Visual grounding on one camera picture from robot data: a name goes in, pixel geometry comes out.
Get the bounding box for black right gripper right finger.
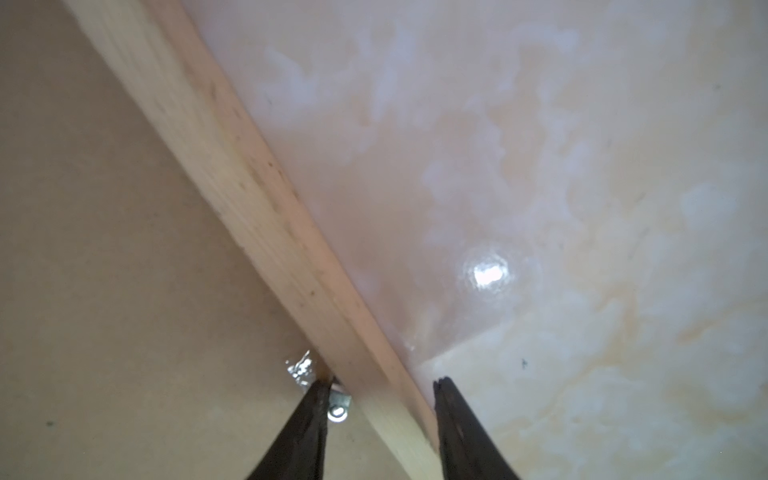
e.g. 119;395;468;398
433;377;520;480

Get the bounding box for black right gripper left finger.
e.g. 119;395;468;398
246;380;331;480

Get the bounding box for brown cardboard backing board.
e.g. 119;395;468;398
0;0;412;480

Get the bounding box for light wooden picture frame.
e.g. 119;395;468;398
68;1;442;479

